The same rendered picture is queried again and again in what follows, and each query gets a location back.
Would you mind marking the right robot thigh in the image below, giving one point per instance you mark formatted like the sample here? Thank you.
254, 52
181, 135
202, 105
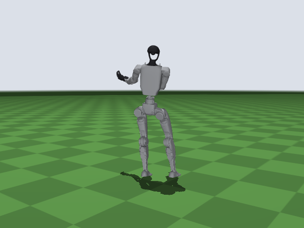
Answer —
162, 115

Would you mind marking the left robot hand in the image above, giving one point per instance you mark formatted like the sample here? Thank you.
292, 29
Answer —
121, 77

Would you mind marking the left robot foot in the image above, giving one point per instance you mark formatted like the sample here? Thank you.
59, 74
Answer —
145, 173

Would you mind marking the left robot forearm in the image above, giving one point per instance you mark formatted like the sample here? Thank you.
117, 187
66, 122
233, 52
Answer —
129, 80

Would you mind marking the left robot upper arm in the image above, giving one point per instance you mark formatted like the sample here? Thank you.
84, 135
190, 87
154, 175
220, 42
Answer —
136, 73

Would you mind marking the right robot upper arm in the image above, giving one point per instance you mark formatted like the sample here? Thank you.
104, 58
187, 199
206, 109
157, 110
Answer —
165, 76

